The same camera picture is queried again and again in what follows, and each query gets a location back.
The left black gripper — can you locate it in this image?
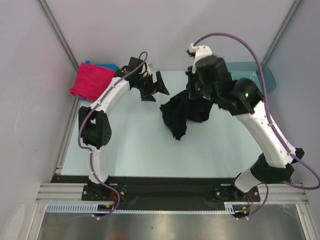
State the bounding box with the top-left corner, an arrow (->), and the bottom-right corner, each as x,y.
133,71 -> 169,102

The black t shirt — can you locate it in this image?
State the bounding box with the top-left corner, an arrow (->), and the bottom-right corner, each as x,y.
159,90 -> 213,141

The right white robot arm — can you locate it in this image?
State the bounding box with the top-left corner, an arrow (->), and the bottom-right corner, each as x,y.
185,53 -> 304,201

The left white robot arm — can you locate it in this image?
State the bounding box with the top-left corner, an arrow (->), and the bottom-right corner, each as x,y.
77,57 -> 170,200

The teal plastic bin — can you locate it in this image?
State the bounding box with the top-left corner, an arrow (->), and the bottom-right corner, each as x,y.
226,62 -> 277,94

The blue folded t shirt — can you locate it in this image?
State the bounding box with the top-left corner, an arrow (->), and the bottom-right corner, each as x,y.
79,60 -> 119,103

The pink folded t shirt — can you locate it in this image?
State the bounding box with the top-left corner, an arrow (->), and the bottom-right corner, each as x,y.
69,62 -> 116,102

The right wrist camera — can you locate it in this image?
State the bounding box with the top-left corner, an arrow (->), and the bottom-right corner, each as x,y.
186,43 -> 213,63

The right aluminium corner post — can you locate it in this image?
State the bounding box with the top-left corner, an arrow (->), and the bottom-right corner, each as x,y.
261,0 -> 303,65

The aluminium corner post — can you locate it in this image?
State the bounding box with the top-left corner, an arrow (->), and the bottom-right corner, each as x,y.
36,0 -> 79,71
261,0 -> 303,65

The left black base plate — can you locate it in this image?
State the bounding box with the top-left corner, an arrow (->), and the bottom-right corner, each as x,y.
81,183 -> 128,202

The right white cable duct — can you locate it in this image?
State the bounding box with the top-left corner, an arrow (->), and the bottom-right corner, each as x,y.
224,202 -> 253,214

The white cable duct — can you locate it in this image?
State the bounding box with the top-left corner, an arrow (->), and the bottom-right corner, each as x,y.
224,202 -> 253,214
46,203 -> 114,214

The left aluminium corner post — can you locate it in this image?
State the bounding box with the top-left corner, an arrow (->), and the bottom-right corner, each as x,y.
36,0 -> 79,71

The left white cable duct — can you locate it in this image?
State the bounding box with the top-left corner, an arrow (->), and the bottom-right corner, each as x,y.
46,203 -> 114,214

